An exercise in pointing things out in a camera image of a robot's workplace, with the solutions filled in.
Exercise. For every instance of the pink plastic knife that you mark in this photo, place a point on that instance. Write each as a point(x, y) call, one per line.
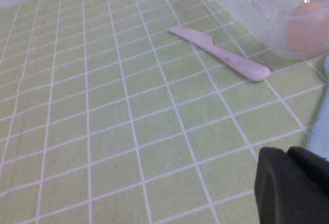
point(231, 57)

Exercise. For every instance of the light blue plastic fork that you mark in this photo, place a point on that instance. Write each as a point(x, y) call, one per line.
point(318, 136)

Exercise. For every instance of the green checkered tablecloth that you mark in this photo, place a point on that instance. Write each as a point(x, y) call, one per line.
point(102, 105)

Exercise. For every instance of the clear plastic egg box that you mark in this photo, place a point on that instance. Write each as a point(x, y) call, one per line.
point(244, 5)

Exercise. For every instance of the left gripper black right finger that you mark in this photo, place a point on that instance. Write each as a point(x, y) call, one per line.
point(313, 170)

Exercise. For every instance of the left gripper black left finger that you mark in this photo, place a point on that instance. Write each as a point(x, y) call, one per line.
point(277, 195)

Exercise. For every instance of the orange plastic egg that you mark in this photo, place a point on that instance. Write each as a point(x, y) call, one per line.
point(306, 26)

